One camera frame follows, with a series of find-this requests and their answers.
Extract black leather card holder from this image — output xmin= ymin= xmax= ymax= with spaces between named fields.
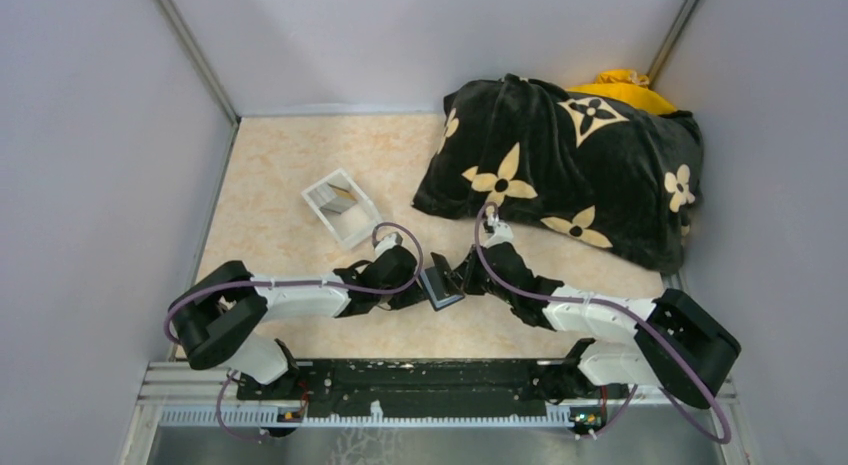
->
xmin=419 ymin=252 xmax=466 ymax=312

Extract white plastic card tray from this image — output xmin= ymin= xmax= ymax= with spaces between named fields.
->
xmin=301 ymin=168 xmax=383 ymax=250

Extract black floral plush blanket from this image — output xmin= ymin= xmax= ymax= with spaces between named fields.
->
xmin=412 ymin=74 xmax=705 ymax=274

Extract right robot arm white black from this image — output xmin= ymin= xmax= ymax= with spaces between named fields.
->
xmin=453 ymin=243 xmax=741 ymax=409

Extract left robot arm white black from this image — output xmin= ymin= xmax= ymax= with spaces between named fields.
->
xmin=163 ymin=244 xmax=423 ymax=399

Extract grey cards in tray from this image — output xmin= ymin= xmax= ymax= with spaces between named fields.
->
xmin=307 ymin=181 xmax=359 ymax=214

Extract yellow cloth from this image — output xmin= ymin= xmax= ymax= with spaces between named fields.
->
xmin=567 ymin=69 xmax=678 ymax=115

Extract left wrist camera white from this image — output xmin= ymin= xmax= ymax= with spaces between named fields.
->
xmin=374 ymin=232 xmax=403 ymax=257

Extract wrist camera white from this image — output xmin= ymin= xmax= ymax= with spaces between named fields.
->
xmin=482 ymin=220 xmax=514 ymax=248
xmin=374 ymin=232 xmax=403 ymax=257

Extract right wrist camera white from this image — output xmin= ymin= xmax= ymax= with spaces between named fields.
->
xmin=482 ymin=220 xmax=514 ymax=248

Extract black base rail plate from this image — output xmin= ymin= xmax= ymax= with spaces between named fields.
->
xmin=236 ymin=357 xmax=631 ymax=422

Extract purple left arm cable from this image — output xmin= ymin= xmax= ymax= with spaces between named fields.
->
xmin=162 ymin=222 xmax=425 ymax=445

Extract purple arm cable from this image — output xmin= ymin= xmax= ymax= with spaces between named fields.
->
xmin=473 ymin=200 xmax=733 ymax=446
xmin=162 ymin=222 xmax=425 ymax=445

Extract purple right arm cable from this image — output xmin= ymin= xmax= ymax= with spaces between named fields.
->
xmin=473 ymin=200 xmax=733 ymax=446

